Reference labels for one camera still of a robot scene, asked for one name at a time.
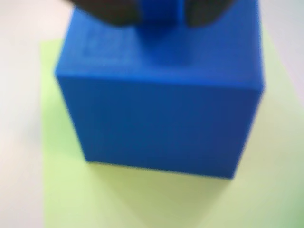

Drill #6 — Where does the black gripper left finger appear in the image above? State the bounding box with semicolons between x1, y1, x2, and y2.
67;0;144;26

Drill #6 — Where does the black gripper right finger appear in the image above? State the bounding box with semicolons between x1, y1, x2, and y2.
184;0;236;27

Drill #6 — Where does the large blue cube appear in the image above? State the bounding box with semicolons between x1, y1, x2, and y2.
54;0;266;181

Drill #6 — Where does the green paper square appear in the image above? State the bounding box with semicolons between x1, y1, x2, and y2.
39;21;304;228

